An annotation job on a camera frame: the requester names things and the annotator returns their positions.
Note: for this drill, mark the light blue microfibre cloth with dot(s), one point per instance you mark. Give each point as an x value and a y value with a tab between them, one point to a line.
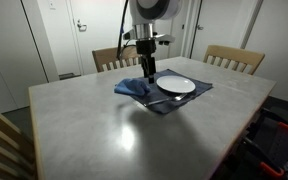
132	86

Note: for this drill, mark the small white switch plate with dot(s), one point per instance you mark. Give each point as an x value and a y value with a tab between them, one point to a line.
52	4

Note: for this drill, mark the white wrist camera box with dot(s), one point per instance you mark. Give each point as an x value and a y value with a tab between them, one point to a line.
164	37

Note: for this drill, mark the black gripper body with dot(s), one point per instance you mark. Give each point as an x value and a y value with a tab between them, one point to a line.
147	56

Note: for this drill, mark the white round plate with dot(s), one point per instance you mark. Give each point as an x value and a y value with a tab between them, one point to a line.
175	84

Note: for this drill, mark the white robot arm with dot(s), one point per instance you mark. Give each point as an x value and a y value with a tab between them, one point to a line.
143	30

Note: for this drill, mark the small black door latch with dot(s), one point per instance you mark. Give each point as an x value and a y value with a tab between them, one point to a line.
183	26

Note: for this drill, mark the wooden slat-back chair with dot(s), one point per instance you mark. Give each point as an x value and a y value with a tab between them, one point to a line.
104	55
234	53
0	140

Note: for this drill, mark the dark blue fabric placemat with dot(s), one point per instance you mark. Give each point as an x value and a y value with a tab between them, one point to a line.
164	106

